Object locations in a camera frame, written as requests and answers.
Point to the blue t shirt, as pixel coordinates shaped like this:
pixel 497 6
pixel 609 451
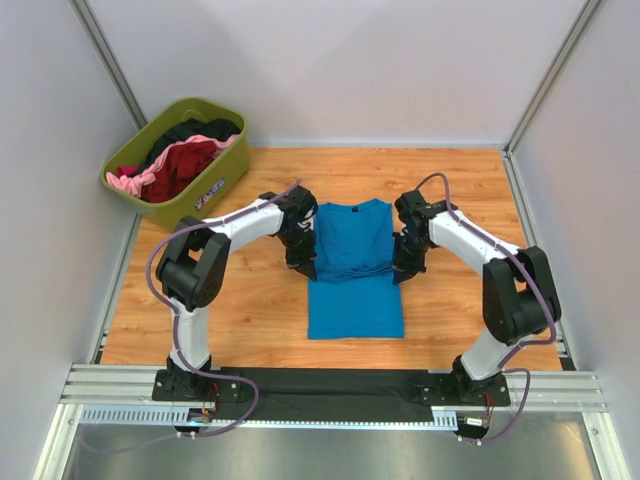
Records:
pixel 354 295

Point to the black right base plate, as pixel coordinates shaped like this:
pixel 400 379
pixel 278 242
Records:
pixel 457 389

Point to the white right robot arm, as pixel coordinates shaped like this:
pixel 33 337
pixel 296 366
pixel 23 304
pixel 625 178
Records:
pixel 519 297

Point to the dark red garment in bin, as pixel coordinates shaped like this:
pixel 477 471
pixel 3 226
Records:
pixel 177 170

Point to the pink garment in bin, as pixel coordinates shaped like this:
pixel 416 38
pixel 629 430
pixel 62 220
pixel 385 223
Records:
pixel 150 172

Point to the aluminium frame post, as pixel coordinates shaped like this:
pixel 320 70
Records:
pixel 98 40
pixel 568 46

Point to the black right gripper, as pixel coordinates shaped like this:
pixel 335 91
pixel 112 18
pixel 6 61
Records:
pixel 408 253

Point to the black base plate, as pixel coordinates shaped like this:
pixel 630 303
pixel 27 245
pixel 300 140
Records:
pixel 457 389
pixel 183 386

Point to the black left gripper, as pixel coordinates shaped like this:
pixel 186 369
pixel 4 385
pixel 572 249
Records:
pixel 300 252

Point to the green plastic laundry bin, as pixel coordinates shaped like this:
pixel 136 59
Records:
pixel 189 177

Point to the aluminium front frame beam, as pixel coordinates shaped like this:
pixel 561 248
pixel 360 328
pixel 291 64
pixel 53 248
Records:
pixel 539 391

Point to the right aluminium frame post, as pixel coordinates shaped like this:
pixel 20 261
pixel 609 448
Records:
pixel 568 46

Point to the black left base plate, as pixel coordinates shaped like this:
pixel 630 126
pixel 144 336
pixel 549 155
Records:
pixel 183 386

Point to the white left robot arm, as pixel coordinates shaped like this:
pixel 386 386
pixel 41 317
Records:
pixel 192 269

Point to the left aluminium frame post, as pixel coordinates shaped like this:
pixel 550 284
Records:
pixel 98 40

